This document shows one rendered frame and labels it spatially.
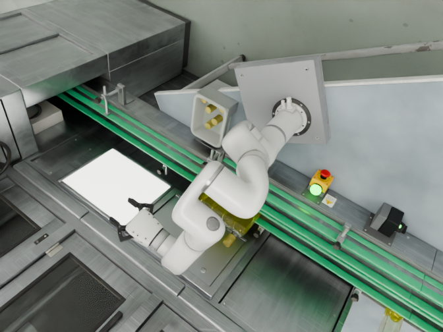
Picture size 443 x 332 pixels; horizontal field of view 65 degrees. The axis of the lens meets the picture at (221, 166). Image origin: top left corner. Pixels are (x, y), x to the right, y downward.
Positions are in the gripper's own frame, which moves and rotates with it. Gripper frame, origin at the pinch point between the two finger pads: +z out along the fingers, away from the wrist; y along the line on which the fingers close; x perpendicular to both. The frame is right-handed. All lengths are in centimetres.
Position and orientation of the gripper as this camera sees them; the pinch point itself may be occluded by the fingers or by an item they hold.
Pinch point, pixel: (121, 209)
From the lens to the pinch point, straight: 126.3
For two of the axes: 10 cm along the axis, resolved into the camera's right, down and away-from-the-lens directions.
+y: 5.2, -6.4, 5.6
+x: 3.1, -4.7, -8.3
